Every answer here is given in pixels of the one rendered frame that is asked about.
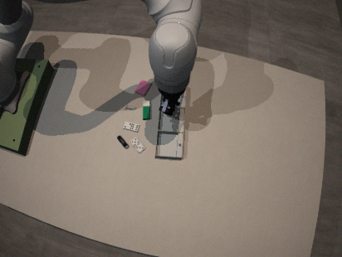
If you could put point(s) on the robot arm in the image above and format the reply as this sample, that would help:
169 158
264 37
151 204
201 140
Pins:
172 49

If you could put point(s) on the grey three-compartment bin rack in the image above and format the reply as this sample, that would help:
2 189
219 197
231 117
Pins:
169 143

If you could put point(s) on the white domino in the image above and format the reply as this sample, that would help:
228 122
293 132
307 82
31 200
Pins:
137 144
131 126

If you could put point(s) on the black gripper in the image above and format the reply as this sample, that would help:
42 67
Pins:
170 103

